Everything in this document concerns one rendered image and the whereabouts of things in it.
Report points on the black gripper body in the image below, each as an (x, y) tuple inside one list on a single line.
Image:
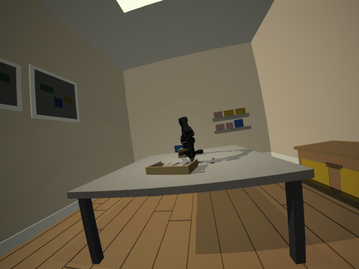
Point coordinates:
[(194, 153)]

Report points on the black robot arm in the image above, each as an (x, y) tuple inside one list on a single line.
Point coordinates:
[(187, 135)]

